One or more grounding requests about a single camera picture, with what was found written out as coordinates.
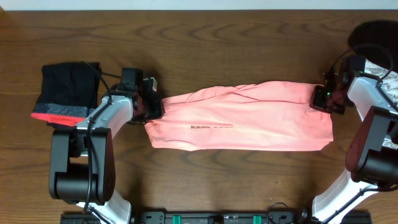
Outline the coral pink t-shirt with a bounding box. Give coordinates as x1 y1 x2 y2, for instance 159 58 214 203
145 81 333 151

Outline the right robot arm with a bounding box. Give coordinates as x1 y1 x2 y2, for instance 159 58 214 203
300 55 397 224

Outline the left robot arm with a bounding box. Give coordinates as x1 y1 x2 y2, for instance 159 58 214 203
49 68 164 223

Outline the white grey patterned garment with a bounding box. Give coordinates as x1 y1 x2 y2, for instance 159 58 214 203
364 60 397 149

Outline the folded black shorts, coral hem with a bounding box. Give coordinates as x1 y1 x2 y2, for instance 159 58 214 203
30 62 101 126

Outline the black garment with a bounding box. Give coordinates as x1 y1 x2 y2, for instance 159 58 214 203
348 21 397 72

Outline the right black cable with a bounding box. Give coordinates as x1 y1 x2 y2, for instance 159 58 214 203
323 43 398 224

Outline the black cable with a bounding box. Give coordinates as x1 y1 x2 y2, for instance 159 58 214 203
80 60 124 224
323 43 398 224

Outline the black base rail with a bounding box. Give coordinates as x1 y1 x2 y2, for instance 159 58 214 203
60 210 373 224

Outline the left black cable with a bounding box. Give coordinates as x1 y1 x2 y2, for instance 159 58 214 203
80 60 124 224

